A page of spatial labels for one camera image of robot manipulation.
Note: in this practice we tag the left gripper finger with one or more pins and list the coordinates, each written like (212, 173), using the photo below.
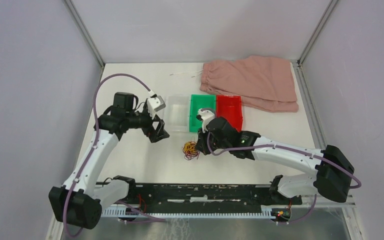
(158, 123)
(157, 134)

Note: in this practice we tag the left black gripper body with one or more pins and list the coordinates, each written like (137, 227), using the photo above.
(144, 121)

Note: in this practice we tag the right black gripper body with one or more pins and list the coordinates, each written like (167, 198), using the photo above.
(215, 144)

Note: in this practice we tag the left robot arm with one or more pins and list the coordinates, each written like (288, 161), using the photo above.
(78, 202)

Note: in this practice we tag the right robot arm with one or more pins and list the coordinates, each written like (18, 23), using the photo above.
(326, 172)

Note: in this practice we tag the clear plastic bin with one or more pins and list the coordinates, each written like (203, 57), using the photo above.
(177, 113)

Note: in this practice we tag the red plastic bin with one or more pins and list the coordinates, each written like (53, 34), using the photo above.
(230, 108)

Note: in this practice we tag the green plastic bin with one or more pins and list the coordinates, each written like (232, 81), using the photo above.
(198, 101)

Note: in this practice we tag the pink cloth shorts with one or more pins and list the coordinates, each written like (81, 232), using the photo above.
(263, 83)

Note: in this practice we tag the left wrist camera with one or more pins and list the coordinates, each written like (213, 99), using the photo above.
(155, 104)

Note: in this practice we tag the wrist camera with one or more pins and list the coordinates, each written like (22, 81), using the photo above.
(205, 115)
(155, 104)

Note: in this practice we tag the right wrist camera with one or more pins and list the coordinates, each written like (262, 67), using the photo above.
(205, 115)

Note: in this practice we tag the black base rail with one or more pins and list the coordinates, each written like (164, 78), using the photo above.
(175, 198)

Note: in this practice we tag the white drawstring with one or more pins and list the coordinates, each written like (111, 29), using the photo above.
(193, 74)

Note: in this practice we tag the white slotted cable duct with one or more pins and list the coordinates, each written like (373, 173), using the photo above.
(121, 212)

